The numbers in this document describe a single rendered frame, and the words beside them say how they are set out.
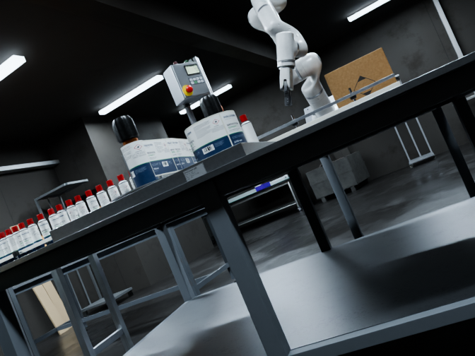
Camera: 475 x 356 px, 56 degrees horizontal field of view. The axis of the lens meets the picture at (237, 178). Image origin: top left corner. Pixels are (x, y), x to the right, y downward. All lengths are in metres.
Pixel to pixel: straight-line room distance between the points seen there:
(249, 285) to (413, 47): 8.05
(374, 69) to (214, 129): 1.03
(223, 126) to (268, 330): 0.69
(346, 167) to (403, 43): 2.60
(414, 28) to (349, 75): 6.93
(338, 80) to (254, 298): 1.29
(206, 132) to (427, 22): 7.89
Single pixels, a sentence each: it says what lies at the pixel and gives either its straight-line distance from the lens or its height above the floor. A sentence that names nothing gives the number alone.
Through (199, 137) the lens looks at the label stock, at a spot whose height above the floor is 0.97.
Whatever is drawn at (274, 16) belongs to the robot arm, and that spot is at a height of 1.45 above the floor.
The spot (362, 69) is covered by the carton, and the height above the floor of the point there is 1.06.
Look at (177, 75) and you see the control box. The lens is 2.33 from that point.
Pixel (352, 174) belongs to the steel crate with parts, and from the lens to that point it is 8.20.
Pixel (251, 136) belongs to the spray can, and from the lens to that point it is 2.16.
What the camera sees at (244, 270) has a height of 0.51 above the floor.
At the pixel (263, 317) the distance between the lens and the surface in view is 1.43.
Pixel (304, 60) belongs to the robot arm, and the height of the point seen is 1.29.
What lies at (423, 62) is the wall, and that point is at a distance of 9.13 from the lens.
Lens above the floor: 0.73
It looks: 2 degrees up
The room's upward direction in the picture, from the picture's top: 23 degrees counter-clockwise
